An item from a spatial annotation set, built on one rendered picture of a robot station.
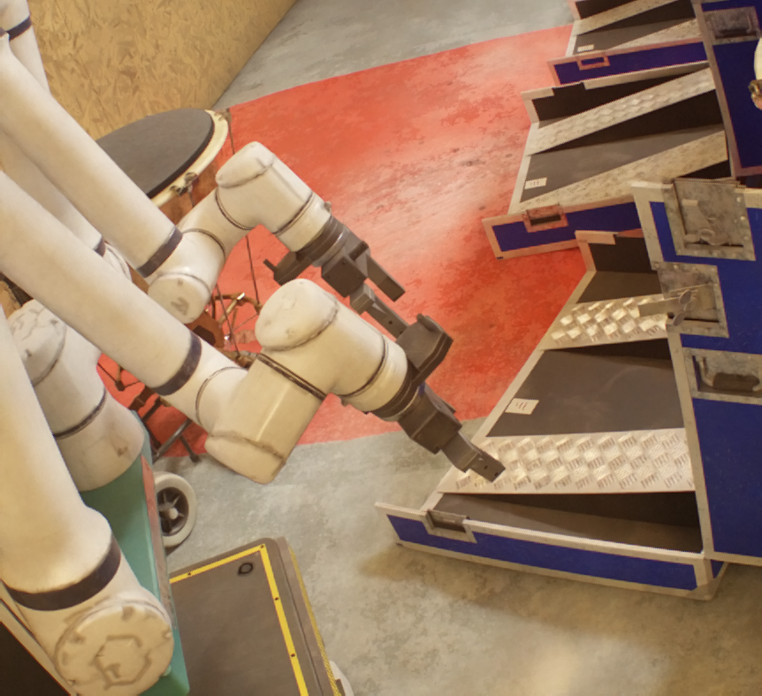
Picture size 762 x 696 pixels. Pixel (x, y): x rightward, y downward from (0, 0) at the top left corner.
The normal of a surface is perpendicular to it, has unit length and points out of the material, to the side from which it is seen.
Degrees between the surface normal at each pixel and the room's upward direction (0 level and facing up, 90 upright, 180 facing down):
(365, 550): 0
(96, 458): 68
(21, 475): 90
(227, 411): 26
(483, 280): 0
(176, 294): 90
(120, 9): 90
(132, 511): 0
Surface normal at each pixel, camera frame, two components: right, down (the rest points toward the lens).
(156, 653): 0.70, 0.32
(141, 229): 0.42, 0.09
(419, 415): -0.61, -0.48
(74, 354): 0.92, -0.16
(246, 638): -0.33, -0.79
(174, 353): 0.69, 0.10
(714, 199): -0.52, 0.61
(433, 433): 0.43, 0.47
